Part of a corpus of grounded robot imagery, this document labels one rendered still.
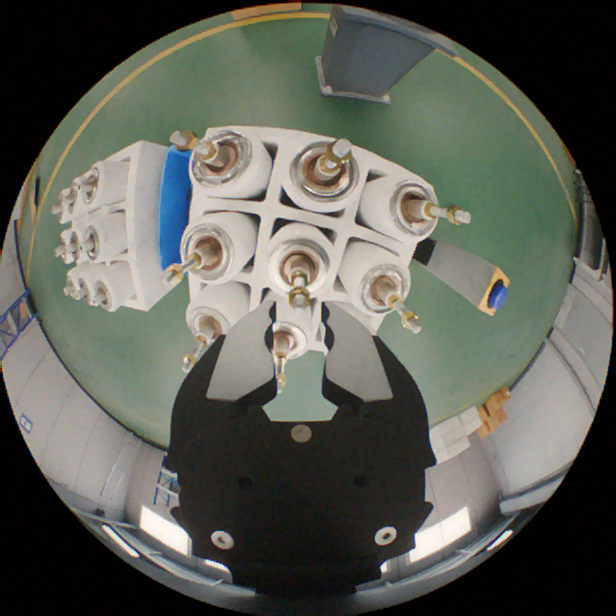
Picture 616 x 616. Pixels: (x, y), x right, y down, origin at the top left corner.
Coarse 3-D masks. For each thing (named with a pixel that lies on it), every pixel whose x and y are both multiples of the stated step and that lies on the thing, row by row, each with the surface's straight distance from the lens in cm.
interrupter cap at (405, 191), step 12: (408, 180) 24; (396, 192) 23; (408, 192) 24; (420, 192) 25; (396, 204) 23; (396, 216) 23; (408, 216) 24; (408, 228) 24; (420, 228) 25; (432, 228) 26
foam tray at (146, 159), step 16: (144, 144) 46; (112, 160) 54; (128, 160) 51; (144, 160) 46; (160, 160) 50; (128, 176) 46; (144, 176) 46; (160, 176) 50; (128, 192) 45; (144, 192) 46; (112, 208) 50; (128, 208) 44; (144, 208) 46; (128, 224) 45; (144, 224) 46; (128, 240) 45; (144, 240) 46; (112, 256) 52; (128, 256) 46; (144, 256) 46; (144, 272) 47; (160, 272) 52; (144, 288) 47; (160, 288) 52; (128, 304) 54; (144, 304) 49
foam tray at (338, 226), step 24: (264, 144) 32; (288, 144) 29; (384, 168) 31; (192, 216) 33; (264, 216) 28; (288, 216) 28; (312, 216) 28; (336, 216) 32; (264, 240) 28; (336, 240) 29; (384, 240) 31; (408, 264) 35; (192, 288) 36; (264, 288) 37; (336, 288) 33; (312, 312) 34
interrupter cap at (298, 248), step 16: (288, 240) 20; (304, 240) 20; (272, 256) 21; (288, 256) 21; (304, 256) 21; (320, 256) 21; (272, 272) 22; (288, 272) 22; (320, 272) 21; (288, 288) 22; (320, 288) 22
